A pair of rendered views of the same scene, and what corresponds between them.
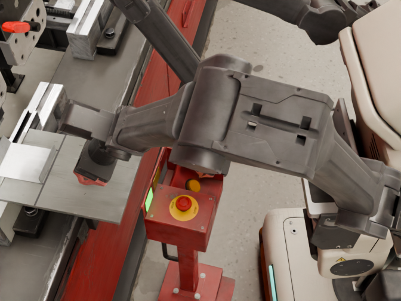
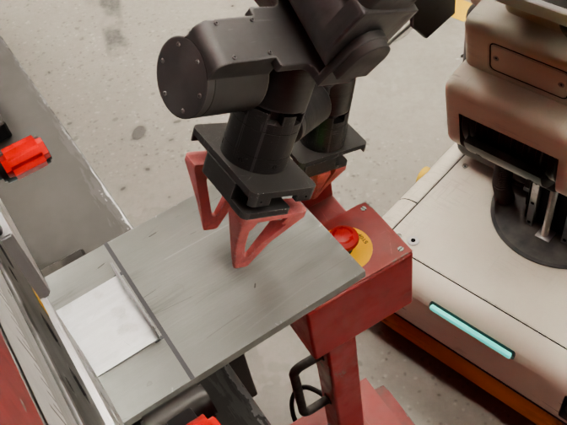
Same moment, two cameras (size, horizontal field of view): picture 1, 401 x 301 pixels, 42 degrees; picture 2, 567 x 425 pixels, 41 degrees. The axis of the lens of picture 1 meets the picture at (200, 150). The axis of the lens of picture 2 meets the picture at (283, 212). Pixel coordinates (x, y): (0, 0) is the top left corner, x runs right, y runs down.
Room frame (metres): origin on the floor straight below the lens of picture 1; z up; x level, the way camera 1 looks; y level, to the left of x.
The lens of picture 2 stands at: (0.19, 0.44, 1.56)
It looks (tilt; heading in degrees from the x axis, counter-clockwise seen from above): 50 degrees down; 323
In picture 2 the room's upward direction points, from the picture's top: 11 degrees counter-clockwise
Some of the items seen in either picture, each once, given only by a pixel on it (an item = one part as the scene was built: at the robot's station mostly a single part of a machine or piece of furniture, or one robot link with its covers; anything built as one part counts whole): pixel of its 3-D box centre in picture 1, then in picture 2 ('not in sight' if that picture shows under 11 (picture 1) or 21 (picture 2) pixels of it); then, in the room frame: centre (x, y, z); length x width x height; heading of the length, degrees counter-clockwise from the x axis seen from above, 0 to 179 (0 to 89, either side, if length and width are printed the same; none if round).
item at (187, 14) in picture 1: (189, 7); not in sight; (1.58, 0.04, 0.59); 0.15 x 0.02 x 0.07; 168
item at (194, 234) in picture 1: (185, 196); (320, 243); (0.66, 0.04, 0.75); 0.20 x 0.16 x 0.18; 166
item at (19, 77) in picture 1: (8, 80); not in sight; (1.72, 0.94, 0.01); 0.12 x 0.12 x 0.03; 78
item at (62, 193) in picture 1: (72, 174); (191, 282); (0.58, 0.27, 1.00); 0.26 x 0.18 x 0.01; 78
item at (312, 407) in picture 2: (170, 248); (310, 386); (0.68, 0.09, 0.40); 0.06 x 0.02 x 0.18; 76
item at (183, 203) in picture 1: (184, 205); (343, 244); (0.61, 0.04, 0.79); 0.04 x 0.04 x 0.04
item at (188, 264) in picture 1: (188, 253); (337, 371); (0.66, 0.04, 0.39); 0.05 x 0.05 x 0.54; 76
